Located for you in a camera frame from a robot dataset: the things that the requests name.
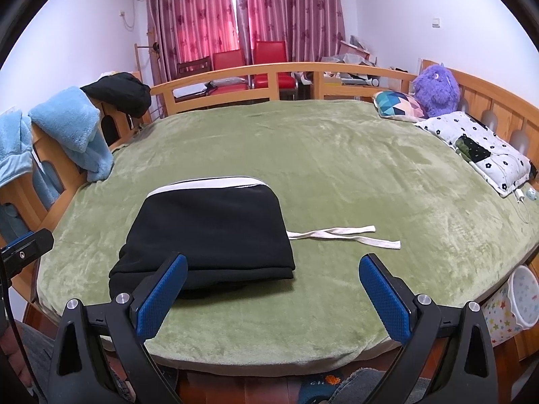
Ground dark green cloth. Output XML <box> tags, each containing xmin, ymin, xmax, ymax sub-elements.
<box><xmin>457</xmin><ymin>135</ymin><xmax>493</xmax><ymax>164</ymax></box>

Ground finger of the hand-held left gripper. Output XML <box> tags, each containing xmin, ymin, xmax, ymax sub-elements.
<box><xmin>0</xmin><ymin>228</ymin><xmax>55</xmax><ymax>271</ymax></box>

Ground green fleece bed blanket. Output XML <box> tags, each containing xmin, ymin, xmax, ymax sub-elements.
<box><xmin>34</xmin><ymin>99</ymin><xmax>539</xmax><ymax>377</ymax></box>

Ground person's right leg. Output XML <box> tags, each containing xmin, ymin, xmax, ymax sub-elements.
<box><xmin>328</xmin><ymin>367</ymin><xmax>406</xmax><ymax>404</ymax></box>

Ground black garment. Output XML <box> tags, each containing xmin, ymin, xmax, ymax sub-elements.
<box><xmin>80</xmin><ymin>71</ymin><xmax>152</xmax><ymax>119</ymax></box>

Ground dark wooden chair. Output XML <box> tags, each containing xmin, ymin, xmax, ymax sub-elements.
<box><xmin>176</xmin><ymin>56</ymin><xmax>214</xmax><ymax>81</ymax></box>

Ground light blue fleece blanket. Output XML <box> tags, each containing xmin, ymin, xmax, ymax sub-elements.
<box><xmin>29</xmin><ymin>86</ymin><xmax>114</xmax><ymax>183</ymax></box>
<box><xmin>0</xmin><ymin>110</ymin><xmax>60</xmax><ymax>236</ymax></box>

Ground purple plush toy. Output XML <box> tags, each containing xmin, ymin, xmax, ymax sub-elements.
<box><xmin>410</xmin><ymin>64</ymin><xmax>461</xmax><ymax>119</ymax></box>

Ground red chair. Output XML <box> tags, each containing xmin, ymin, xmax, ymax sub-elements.
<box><xmin>211</xmin><ymin>49</ymin><xmax>250</xmax><ymax>92</ymax></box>
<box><xmin>252</xmin><ymin>41</ymin><xmax>296</xmax><ymax>90</ymax></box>

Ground dark printed floor mat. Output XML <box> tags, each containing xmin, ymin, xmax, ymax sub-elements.
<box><xmin>297</xmin><ymin>372</ymin><xmax>358</xmax><ymax>404</ymax></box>

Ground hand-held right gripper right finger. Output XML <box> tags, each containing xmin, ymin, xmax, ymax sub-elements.
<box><xmin>358</xmin><ymin>253</ymin><xmax>500</xmax><ymax>404</ymax></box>

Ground white floral pillow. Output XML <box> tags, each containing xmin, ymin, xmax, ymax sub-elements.
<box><xmin>415</xmin><ymin>111</ymin><xmax>532</xmax><ymax>198</ymax></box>

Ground person's left leg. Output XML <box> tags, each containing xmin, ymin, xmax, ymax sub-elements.
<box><xmin>10</xmin><ymin>324</ymin><xmax>57</xmax><ymax>404</ymax></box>

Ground black pants with grey stripe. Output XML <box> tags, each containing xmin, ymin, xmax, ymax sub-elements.
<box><xmin>108</xmin><ymin>176</ymin><xmax>402</xmax><ymax>301</ymax></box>

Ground cluttered wooden desk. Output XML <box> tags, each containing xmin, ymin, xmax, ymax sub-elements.
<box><xmin>322</xmin><ymin>36</ymin><xmax>418</xmax><ymax>93</ymax></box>

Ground white star patterned bin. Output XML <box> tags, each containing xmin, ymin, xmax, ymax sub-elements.
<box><xmin>480</xmin><ymin>264</ymin><xmax>539</xmax><ymax>342</ymax></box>

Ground wooden bed frame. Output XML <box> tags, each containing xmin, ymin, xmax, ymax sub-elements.
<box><xmin>0</xmin><ymin>59</ymin><xmax>539</xmax><ymax>363</ymax></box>

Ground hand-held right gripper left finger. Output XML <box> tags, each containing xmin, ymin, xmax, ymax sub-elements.
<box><xmin>46</xmin><ymin>252</ymin><xmax>189</xmax><ymax>404</ymax></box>

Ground geometric patterned pillow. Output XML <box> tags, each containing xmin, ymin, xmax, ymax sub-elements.
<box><xmin>373</xmin><ymin>90</ymin><xmax>428</xmax><ymax>122</ymax></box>

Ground wooden coat rack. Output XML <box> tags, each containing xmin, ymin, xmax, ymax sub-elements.
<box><xmin>134</xmin><ymin>29</ymin><xmax>164</xmax><ymax>115</ymax></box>

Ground person's leg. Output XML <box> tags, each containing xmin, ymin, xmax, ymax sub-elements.
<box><xmin>10</xmin><ymin>324</ymin><xmax>57</xmax><ymax>404</ymax></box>
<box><xmin>328</xmin><ymin>367</ymin><xmax>406</xmax><ymax>404</ymax></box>

